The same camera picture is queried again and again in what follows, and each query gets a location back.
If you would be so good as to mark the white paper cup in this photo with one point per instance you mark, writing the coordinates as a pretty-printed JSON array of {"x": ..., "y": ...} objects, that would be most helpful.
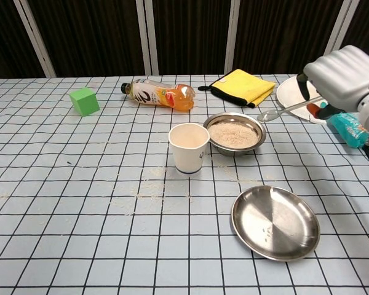
[{"x": 187, "y": 153}]

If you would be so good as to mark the orange drink bottle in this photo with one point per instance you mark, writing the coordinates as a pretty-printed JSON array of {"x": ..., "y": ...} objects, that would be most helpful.
[{"x": 160, "y": 96}]

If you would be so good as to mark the bowl of grain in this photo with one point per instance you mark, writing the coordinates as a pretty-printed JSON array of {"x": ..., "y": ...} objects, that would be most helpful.
[{"x": 233, "y": 135}]

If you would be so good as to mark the metal spoon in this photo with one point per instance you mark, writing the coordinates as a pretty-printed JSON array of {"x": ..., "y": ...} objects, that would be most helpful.
[{"x": 269, "y": 115}]

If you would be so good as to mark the teal snack packet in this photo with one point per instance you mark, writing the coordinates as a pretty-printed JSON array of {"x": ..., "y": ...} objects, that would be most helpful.
[{"x": 349, "y": 129}]

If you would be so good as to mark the green cube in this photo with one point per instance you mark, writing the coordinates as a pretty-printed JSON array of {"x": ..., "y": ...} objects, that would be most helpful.
[{"x": 84, "y": 101}]

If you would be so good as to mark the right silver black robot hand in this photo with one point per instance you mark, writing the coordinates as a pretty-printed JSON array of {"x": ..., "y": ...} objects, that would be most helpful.
[{"x": 344, "y": 77}]

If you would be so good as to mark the yellow cloth with black trim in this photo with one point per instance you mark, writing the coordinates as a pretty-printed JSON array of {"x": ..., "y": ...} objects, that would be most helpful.
[{"x": 243, "y": 86}]

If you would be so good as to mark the white paper plate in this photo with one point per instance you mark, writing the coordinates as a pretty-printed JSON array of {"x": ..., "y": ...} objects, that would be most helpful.
[{"x": 290, "y": 92}]

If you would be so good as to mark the checkered blue tablecloth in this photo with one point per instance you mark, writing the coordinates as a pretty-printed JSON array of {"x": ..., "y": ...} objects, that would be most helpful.
[{"x": 80, "y": 199}]

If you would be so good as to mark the white screen frame post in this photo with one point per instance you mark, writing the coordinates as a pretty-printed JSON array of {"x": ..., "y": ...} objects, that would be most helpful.
[
  {"x": 37, "y": 40},
  {"x": 336, "y": 33},
  {"x": 147, "y": 40},
  {"x": 232, "y": 37}
]

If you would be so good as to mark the metal dish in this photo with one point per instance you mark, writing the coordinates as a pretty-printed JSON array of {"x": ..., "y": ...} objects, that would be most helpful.
[{"x": 275, "y": 224}]

